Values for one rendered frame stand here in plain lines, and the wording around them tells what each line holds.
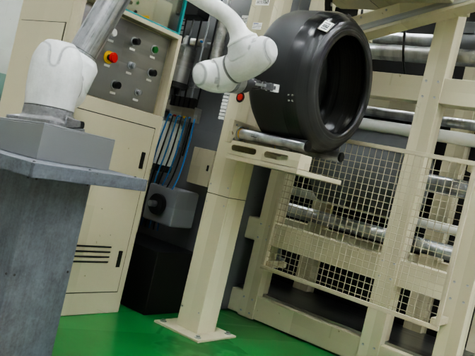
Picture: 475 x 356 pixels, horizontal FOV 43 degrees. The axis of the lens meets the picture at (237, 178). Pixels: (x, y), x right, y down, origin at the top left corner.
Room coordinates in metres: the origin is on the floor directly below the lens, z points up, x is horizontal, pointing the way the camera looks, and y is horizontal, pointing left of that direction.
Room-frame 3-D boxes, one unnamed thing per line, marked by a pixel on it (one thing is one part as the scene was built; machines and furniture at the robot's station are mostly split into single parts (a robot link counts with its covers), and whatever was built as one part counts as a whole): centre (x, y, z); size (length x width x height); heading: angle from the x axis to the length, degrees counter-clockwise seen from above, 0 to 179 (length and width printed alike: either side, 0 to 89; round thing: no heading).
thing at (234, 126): (2.70, -0.04, 0.90); 0.40 x 0.03 x 0.10; 143
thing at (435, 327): (2.72, -0.57, 0.65); 0.90 x 0.02 x 0.70; 53
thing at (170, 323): (2.73, 0.03, 0.01); 0.27 x 0.27 x 0.02; 53
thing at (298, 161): (2.48, -0.10, 0.83); 0.36 x 0.09 x 0.06; 53
